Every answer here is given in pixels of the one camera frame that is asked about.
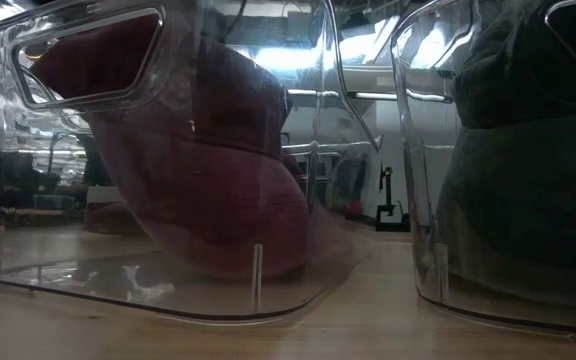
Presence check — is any clear plastic storage bin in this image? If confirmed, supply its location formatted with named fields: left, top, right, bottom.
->
left=386, top=0, right=576, bottom=335
left=0, top=0, right=382, bottom=321

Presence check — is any bright ceiling light panel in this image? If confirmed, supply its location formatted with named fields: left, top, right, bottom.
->
left=255, top=47, right=319, bottom=71

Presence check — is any white plant pot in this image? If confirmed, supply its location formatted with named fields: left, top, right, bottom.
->
left=85, top=185, right=124, bottom=206

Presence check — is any artificial green leafy plant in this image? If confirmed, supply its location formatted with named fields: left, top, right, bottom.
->
left=80, top=134, right=117, bottom=187

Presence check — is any yellow cable coil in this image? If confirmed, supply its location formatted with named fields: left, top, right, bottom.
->
left=23, top=42, right=55, bottom=60

